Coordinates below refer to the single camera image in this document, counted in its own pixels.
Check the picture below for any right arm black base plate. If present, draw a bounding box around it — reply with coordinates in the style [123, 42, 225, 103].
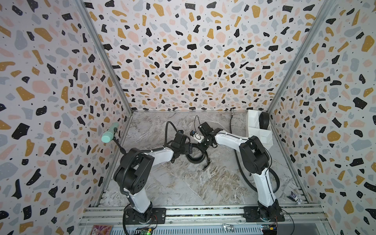
[243, 206, 285, 223]

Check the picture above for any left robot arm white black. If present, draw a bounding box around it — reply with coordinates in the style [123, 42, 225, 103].
[113, 121, 193, 224]

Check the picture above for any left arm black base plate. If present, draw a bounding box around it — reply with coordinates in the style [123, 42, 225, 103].
[123, 207, 166, 225]

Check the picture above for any black belt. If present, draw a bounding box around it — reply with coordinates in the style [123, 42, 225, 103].
[229, 109, 281, 194]
[258, 112, 270, 130]
[185, 144, 211, 171]

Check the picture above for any aluminium mounting rail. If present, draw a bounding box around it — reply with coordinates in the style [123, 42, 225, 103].
[78, 204, 329, 228]

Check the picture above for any white storage roll organizer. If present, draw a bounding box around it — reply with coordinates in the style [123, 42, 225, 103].
[246, 110, 273, 150]

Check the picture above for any green microphone on black stand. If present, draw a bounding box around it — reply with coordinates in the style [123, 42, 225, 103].
[101, 122, 127, 155]

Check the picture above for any pink printed card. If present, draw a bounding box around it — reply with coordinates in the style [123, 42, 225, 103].
[89, 225, 113, 235]

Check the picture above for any small crumpled wrapper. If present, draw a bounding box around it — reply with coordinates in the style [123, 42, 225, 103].
[290, 192, 302, 205]

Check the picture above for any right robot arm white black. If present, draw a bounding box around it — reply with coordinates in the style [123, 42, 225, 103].
[190, 122, 281, 221]

